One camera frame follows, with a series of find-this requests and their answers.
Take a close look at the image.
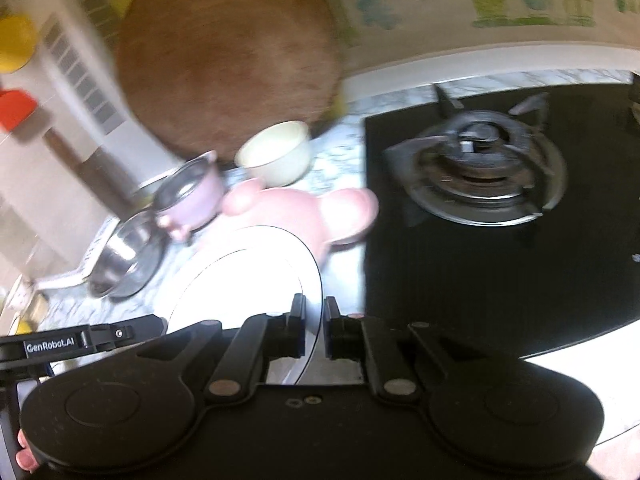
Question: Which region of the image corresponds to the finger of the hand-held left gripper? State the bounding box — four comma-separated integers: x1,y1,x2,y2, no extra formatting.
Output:
90,314,168,353

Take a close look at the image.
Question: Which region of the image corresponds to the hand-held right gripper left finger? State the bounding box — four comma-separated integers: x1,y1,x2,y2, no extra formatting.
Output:
136,294,307,404

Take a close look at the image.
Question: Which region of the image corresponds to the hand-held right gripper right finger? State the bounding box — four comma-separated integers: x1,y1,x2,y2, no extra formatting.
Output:
324,296,494,406

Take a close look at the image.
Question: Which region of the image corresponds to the white round plate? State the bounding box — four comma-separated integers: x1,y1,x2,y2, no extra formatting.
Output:
165,225,323,386

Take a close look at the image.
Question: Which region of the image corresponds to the person's left hand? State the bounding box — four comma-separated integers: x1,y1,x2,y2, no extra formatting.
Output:
15,429,42,474

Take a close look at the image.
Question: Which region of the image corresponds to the pink bear-shaped plate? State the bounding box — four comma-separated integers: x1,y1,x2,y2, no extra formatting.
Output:
220,177,380,261

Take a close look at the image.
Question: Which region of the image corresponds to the black glass gas stove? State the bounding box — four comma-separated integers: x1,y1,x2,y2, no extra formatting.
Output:
362,77,640,361

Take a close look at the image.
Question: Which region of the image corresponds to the cream bowl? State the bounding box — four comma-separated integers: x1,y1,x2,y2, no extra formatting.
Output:
234,121,316,186

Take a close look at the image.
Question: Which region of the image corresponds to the gas stove burner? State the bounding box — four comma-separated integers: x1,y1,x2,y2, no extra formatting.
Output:
382,85,568,226

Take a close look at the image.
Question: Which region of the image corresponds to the red object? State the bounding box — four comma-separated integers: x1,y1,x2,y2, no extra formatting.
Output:
0,89,39,133

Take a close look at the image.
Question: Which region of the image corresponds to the white vented column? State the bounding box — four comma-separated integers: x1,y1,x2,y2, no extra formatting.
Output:
37,0,186,186

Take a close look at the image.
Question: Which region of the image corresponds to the round wooden cutting board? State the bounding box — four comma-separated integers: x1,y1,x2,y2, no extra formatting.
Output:
115,0,346,161

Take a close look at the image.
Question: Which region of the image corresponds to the yellow round object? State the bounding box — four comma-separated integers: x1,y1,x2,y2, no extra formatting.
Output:
0,14,39,73

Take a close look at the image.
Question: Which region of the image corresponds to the pink steel bowl with handles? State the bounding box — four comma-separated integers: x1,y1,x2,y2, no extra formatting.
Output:
152,150,227,242

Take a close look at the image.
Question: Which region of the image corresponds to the cactus print wall sticker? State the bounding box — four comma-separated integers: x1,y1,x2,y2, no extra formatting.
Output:
300,0,640,77

